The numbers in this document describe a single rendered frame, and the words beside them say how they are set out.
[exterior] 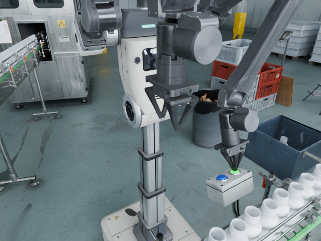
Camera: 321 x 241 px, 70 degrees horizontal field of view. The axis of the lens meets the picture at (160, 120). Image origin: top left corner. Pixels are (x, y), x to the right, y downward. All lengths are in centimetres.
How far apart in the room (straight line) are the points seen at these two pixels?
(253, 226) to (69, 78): 375
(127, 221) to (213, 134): 150
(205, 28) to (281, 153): 113
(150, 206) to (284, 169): 76
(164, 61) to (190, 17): 10
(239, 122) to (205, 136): 210
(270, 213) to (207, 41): 48
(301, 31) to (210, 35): 759
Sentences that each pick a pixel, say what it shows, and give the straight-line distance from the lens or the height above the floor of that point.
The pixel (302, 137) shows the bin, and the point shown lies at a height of 86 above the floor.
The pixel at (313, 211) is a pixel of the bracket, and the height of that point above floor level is 108.
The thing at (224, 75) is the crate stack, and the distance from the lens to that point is 326.
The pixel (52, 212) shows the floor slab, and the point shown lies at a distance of 233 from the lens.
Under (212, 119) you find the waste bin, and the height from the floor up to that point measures 42.
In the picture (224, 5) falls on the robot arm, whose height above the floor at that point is 161.
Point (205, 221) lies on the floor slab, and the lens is 211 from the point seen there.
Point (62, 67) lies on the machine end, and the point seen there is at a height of 65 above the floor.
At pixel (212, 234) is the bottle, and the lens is 61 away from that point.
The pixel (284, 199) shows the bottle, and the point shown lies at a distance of 73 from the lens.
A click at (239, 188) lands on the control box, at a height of 109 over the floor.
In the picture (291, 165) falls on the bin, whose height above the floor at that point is 85.
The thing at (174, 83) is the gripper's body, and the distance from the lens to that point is 44.
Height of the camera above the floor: 163
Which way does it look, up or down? 28 degrees down
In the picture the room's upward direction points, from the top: straight up
